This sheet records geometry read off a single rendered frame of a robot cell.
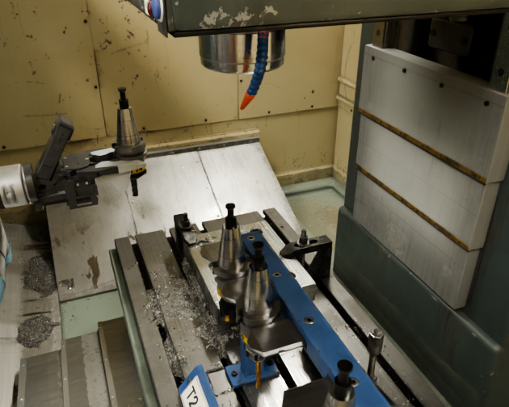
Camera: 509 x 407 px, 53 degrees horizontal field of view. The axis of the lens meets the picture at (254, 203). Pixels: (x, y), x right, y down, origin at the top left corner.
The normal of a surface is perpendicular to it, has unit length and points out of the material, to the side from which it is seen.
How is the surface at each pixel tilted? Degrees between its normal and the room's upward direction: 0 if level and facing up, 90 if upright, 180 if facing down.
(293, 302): 0
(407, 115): 90
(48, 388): 8
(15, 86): 90
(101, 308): 0
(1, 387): 17
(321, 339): 0
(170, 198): 24
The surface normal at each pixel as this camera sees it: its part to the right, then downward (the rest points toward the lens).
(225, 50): -0.32, 0.47
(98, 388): -0.05, -0.93
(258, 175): 0.15, -0.61
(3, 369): 0.28, -0.89
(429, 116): -0.91, 0.23
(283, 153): 0.36, 0.46
